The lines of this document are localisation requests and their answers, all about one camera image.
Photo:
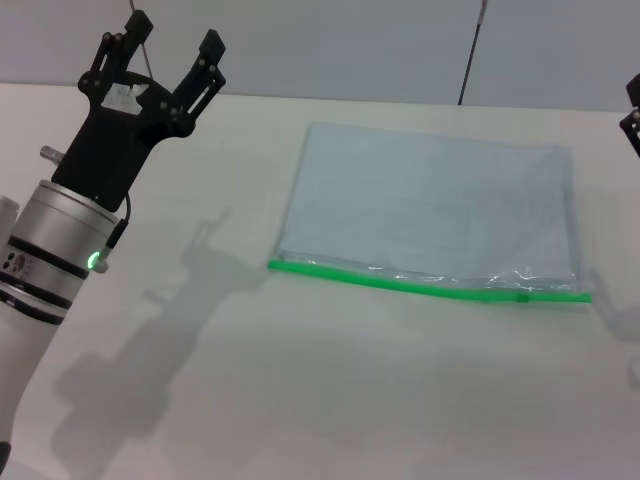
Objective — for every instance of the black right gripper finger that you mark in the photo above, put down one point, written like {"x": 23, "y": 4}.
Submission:
{"x": 635, "y": 130}

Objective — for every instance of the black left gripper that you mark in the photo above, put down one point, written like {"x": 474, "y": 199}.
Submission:
{"x": 110, "y": 145}

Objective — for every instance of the green zipper slider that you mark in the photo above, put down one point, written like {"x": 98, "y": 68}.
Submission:
{"x": 522, "y": 299}

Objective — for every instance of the clear green-zip document bag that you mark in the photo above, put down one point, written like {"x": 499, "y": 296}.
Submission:
{"x": 425, "y": 200}

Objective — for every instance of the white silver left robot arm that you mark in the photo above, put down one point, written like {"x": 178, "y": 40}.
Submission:
{"x": 45, "y": 240}

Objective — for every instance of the silver cylindrical connector stub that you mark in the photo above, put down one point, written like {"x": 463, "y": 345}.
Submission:
{"x": 50, "y": 154}

